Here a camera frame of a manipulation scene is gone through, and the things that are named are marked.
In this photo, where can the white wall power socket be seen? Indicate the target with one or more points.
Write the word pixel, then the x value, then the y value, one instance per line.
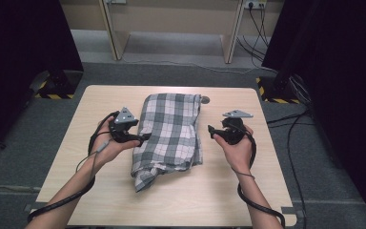
pixel 254 4

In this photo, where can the grey white plaid shirt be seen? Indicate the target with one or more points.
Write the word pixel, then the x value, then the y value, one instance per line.
pixel 168 133

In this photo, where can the black stand base striped tape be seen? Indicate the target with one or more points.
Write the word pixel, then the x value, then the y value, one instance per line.
pixel 271 92
pixel 58 84

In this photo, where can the beige wooden desk frame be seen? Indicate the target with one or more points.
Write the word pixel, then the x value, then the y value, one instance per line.
pixel 171 19

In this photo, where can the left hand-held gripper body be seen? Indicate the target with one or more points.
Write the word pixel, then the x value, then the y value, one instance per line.
pixel 125 117

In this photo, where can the person's right hand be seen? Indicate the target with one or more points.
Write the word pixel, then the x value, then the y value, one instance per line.
pixel 238 156

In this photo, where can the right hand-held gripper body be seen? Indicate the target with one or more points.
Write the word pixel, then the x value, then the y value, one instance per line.
pixel 235 130

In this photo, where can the person's left hand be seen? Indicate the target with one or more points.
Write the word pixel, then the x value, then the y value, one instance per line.
pixel 111 149

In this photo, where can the black curtain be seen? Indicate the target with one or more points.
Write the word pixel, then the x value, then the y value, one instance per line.
pixel 19 47
pixel 346 79

